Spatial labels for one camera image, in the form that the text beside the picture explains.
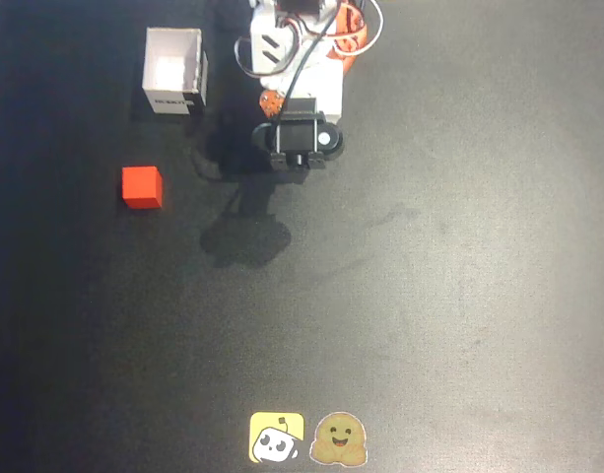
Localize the white robot arm orange joints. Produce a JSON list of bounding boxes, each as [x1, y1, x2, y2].
[[248, 0, 370, 93]]

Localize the black table mat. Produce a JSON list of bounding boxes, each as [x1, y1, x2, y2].
[[0, 0, 604, 473]]

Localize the white cardboard box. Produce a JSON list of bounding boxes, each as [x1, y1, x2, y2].
[[141, 27, 210, 117]]

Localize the red cube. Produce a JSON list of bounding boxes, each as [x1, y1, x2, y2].
[[120, 166, 165, 211]]

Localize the white cable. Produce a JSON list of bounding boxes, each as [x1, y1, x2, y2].
[[276, 0, 385, 56]]

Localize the black gripper-mounted camera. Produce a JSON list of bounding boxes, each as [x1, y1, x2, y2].
[[251, 98, 344, 172]]

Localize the black cable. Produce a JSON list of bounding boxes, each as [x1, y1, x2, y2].
[[234, 27, 338, 130]]

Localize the yellow robot face sticker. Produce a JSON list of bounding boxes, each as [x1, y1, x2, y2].
[[248, 412, 305, 465]]

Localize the hugging face emoji sticker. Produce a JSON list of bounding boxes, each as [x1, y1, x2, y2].
[[308, 411, 369, 466]]

